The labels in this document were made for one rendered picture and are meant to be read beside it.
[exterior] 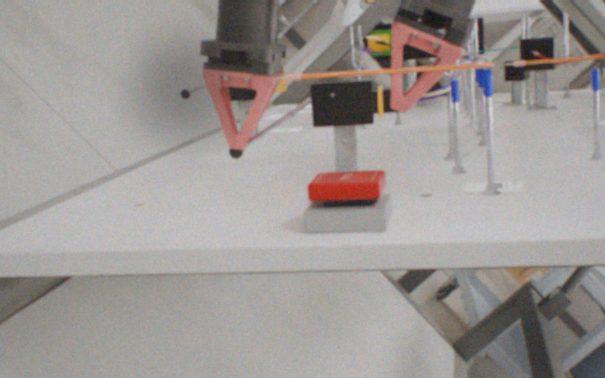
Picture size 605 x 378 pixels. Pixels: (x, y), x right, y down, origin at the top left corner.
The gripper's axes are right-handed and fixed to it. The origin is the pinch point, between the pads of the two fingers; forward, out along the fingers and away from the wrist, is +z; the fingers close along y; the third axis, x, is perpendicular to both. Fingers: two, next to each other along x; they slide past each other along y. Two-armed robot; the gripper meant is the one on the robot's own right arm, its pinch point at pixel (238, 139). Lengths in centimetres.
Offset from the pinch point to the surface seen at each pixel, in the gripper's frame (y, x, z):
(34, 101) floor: 216, 111, 27
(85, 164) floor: 209, 89, 46
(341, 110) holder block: -2.0, -9.6, -4.0
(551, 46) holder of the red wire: 51, -36, -11
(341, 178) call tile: -21.7, -11.3, -1.3
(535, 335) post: 60, -42, 36
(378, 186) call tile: -23.6, -14.0, -1.4
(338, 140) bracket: -0.9, -9.6, -1.1
